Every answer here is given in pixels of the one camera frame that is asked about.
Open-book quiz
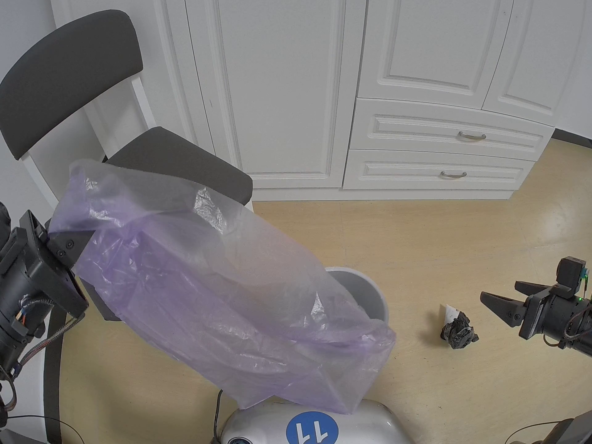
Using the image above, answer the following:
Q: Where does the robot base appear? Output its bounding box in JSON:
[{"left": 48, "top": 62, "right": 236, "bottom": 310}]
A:
[{"left": 217, "top": 398, "right": 409, "bottom": 444}]

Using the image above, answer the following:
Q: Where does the black cable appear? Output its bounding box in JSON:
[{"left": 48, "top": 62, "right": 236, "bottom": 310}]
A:
[{"left": 213, "top": 388, "right": 226, "bottom": 439}]

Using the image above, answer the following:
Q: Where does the crumpled black plastic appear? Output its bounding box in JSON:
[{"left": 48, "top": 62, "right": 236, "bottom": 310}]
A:
[{"left": 440, "top": 311, "right": 480, "bottom": 351}]

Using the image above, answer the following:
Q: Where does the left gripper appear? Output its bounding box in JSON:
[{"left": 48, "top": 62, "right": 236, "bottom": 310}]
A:
[{"left": 0, "top": 210, "right": 124, "bottom": 339}]

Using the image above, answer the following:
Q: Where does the white wardrobe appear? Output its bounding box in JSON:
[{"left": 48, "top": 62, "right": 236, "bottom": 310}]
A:
[{"left": 46, "top": 0, "right": 592, "bottom": 202}]

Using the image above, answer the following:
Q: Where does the white trash bin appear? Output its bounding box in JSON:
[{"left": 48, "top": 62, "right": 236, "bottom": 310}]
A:
[{"left": 324, "top": 266, "right": 387, "bottom": 323}]

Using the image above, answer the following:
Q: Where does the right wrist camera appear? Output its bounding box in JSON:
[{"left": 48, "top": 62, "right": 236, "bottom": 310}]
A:
[{"left": 554, "top": 257, "right": 591, "bottom": 300}]

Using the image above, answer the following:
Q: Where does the dark grey white chair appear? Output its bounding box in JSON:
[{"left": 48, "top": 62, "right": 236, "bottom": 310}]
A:
[{"left": 0, "top": 9, "right": 254, "bottom": 272}]

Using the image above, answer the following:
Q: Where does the purple plastic bag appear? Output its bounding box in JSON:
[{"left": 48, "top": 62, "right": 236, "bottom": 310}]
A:
[{"left": 48, "top": 158, "right": 397, "bottom": 416}]

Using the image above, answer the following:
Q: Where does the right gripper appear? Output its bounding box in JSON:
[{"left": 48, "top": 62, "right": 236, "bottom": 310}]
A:
[{"left": 479, "top": 281, "right": 573, "bottom": 340}]

